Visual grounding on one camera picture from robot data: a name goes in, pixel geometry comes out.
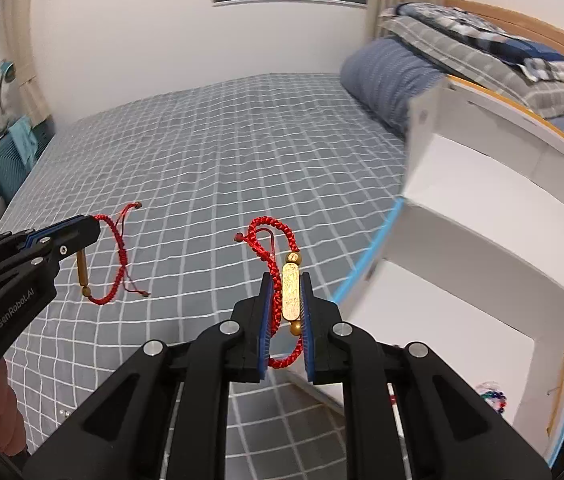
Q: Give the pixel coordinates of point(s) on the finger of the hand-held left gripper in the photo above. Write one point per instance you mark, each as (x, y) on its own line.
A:
(74, 241)
(62, 225)

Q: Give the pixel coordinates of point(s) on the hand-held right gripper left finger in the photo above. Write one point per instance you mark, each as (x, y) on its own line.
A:
(264, 332)

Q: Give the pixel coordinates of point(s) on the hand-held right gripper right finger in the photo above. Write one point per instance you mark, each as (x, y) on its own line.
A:
(308, 332)

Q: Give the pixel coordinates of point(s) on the printed white cardboard box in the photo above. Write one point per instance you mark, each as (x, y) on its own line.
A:
(487, 220)

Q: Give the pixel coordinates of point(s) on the teal suitcase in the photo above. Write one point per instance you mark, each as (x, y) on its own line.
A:
(9, 160)

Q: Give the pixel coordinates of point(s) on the teal cloth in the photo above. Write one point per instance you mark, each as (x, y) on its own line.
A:
(24, 132)

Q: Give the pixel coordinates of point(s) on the blue desk lamp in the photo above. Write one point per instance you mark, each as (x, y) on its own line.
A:
(7, 72)

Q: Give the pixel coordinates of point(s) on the blue striped pillow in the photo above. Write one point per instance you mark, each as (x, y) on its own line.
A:
(392, 80)

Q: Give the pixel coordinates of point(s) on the folded checked quilt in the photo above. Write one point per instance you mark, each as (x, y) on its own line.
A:
(487, 45)

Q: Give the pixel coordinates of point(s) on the wooden headboard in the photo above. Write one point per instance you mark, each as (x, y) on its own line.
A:
(527, 22)

